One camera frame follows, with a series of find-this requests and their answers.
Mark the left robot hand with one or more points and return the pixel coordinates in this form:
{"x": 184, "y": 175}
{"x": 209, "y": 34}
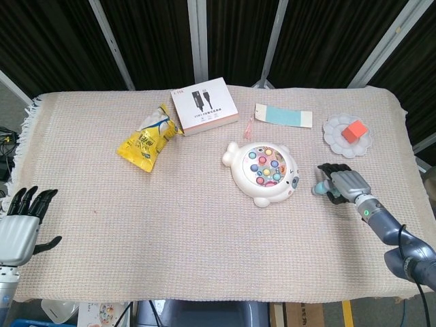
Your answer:
{"x": 18, "y": 231}

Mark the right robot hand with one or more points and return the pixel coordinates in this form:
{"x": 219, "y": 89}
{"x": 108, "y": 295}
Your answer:
{"x": 349, "y": 185}

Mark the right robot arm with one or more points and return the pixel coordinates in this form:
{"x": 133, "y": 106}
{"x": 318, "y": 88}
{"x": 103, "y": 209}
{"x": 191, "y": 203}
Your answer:
{"x": 398, "y": 235}

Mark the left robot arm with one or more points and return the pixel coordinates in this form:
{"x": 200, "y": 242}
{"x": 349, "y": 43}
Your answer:
{"x": 6, "y": 289}

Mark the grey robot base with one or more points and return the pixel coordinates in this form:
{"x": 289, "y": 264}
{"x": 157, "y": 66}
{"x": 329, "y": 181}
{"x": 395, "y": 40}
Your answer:
{"x": 204, "y": 314}

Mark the white fish pop toy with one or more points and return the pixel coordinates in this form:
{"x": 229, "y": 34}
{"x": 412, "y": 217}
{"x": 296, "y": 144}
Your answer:
{"x": 260, "y": 172}

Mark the white flower paint palette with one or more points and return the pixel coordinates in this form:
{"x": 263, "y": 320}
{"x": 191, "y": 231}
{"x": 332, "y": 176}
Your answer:
{"x": 344, "y": 143}

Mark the orange cube block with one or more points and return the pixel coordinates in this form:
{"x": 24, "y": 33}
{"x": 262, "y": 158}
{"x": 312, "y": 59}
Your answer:
{"x": 355, "y": 131}

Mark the white plastic device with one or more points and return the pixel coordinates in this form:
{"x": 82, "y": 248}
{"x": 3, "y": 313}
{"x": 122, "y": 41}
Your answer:
{"x": 59, "y": 310}

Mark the blue and cream bookmark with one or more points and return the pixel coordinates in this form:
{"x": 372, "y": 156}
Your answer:
{"x": 282, "y": 115}

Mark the printed white carton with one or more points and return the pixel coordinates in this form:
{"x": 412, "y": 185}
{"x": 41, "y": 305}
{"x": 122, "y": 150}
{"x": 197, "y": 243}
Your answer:
{"x": 102, "y": 314}

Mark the brown cardboard box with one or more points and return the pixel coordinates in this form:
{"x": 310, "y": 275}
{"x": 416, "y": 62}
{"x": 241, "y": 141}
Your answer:
{"x": 299, "y": 314}

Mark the beige woven tablecloth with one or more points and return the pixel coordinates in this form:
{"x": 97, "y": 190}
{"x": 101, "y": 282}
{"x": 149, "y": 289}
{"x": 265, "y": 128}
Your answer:
{"x": 170, "y": 221}

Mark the yellow snack bag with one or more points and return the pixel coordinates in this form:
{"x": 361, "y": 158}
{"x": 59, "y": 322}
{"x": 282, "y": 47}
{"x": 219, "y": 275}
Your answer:
{"x": 150, "y": 139}

